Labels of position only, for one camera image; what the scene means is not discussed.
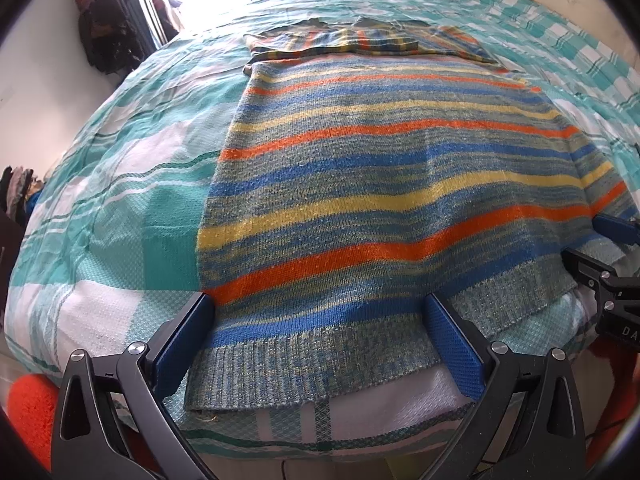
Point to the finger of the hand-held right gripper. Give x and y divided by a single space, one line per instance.
582 265
617 227

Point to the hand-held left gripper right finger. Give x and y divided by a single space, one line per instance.
452 342

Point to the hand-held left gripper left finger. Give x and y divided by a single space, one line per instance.
185 345

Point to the striped knit sweater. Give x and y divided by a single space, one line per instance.
390 200

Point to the bed with teal checked sheet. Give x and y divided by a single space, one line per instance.
125 185

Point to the pile of clothes on dresser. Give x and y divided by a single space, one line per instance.
17 185

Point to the orange fleece garment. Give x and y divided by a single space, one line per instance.
32 420

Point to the hanging dark clothes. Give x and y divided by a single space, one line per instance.
107 25

